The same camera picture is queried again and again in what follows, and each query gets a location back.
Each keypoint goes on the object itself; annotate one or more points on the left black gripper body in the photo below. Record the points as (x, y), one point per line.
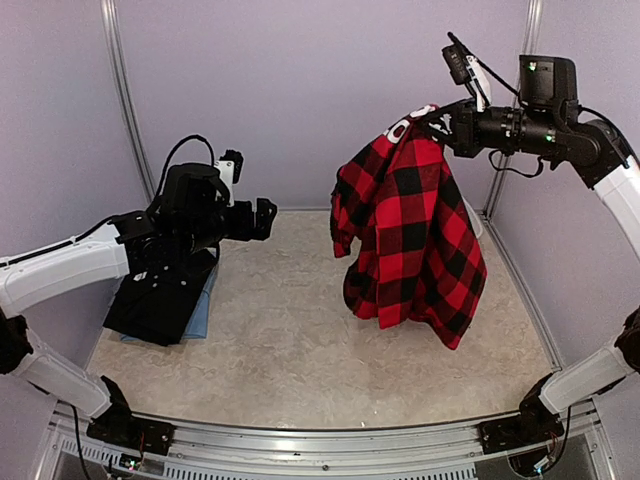
(241, 229)

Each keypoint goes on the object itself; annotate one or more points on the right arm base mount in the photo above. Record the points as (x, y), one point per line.
(515, 435)

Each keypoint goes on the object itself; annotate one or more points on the front aluminium rail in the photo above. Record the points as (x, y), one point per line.
(449, 450)

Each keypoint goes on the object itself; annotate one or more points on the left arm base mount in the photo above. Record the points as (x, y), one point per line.
(132, 432)

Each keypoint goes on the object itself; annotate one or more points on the left aluminium frame post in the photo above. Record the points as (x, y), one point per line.
(116, 55)

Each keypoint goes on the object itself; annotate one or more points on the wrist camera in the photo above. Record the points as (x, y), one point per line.
(230, 166)
(466, 70)

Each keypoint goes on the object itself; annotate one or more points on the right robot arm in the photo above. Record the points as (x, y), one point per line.
(545, 123)

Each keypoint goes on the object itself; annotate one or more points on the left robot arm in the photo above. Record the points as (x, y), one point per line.
(193, 212)

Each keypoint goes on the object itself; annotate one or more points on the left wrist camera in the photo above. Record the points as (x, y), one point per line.
(230, 166)

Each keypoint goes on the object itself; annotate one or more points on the red black plaid shirt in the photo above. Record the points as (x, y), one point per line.
(419, 256)

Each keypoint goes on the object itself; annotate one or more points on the white plastic tub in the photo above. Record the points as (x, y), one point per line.
(476, 222)

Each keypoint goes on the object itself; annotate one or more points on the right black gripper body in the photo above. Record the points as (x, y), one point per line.
(474, 138)

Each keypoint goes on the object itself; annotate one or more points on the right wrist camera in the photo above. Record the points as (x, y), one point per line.
(466, 70)

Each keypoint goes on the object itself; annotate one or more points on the black folded shirt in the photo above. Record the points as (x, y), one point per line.
(135, 289)

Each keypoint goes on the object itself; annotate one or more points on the light blue folded shirt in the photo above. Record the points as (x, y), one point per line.
(174, 314)

